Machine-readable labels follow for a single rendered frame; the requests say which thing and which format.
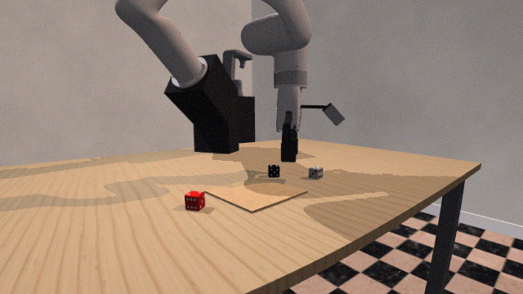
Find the red die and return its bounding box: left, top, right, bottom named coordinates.
left=185, top=191, right=205, bottom=212

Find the tan flat mat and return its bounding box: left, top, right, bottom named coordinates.
left=204, top=177, right=308, bottom=213

